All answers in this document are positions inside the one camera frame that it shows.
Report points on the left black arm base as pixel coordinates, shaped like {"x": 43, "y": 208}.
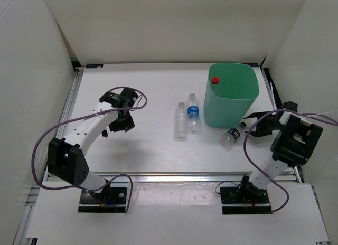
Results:
{"x": 112, "y": 199}

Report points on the green plastic bin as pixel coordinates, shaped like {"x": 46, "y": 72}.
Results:
{"x": 239, "y": 89}

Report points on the red label plastic bottle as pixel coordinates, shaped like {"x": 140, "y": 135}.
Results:
{"x": 215, "y": 87}

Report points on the clear unlabelled plastic bottle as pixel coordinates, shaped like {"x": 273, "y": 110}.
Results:
{"x": 180, "y": 127}

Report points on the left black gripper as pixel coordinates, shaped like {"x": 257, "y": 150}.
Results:
{"x": 127, "y": 123}

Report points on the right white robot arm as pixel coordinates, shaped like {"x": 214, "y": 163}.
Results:
{"x": 293, "y": 145}

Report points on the blue label water bottle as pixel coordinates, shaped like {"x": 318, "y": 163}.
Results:
{"x": 193, "y": 113}

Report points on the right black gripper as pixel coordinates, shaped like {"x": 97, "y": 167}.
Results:
{"x": 261, "y": 131}

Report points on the pepsi label plastic bottle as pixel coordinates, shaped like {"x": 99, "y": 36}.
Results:
{"x": 232, "y": 135}

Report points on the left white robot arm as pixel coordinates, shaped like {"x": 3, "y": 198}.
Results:
{"x": 66, "y": 156}

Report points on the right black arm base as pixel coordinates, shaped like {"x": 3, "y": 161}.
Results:
{"x": 242, "y": 198}

